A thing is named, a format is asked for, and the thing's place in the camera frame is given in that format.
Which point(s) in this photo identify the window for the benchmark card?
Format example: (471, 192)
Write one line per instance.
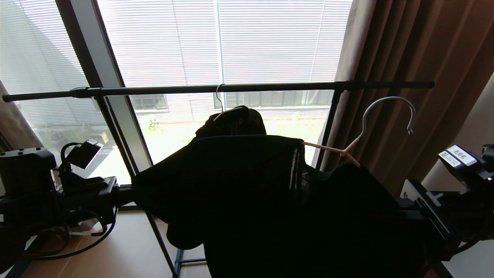
(173, 38)

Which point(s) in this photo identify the black garment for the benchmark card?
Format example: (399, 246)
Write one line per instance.
(270, 212)
(235, 123)

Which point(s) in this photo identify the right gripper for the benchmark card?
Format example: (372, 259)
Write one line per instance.
(444, 216)

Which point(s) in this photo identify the pink clothes hanger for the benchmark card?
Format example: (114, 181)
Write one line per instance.
(217, 92)
(345, 151)

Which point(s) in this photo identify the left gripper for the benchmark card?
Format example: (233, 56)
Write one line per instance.
(96, 204)

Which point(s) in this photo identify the black clothes rack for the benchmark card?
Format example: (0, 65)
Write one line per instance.
(154, 90)

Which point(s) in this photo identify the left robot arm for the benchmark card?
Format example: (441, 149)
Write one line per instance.
(23, 170)

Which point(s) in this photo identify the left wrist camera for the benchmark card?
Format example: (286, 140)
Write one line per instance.
(87, 152)

